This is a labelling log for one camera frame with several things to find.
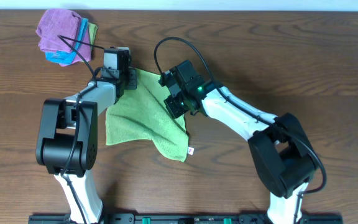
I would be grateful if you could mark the blue folded cloth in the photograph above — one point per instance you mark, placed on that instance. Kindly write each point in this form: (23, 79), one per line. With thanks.
(57, 55)

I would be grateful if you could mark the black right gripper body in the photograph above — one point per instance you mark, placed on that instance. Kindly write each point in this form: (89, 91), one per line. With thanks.
(177, 105)

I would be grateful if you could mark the light green microfiber cloth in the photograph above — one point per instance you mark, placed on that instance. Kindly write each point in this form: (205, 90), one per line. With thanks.
(141, 114)

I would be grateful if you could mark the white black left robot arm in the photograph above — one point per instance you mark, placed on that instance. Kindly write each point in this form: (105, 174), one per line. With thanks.
(67, 143)

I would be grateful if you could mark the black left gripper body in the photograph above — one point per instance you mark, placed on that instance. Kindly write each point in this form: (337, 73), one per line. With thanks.
(130, 79)

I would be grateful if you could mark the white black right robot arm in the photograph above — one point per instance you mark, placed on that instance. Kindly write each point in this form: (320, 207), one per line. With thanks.
(282, 154)

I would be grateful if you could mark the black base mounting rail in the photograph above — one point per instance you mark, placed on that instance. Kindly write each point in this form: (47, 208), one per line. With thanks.
(247, 218)

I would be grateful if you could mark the lower purple folded cloth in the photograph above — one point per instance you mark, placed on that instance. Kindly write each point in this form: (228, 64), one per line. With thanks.
(72, 57)

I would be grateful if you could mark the bottom green folded cloth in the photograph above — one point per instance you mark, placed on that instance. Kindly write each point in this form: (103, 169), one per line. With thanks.
(92, 32)

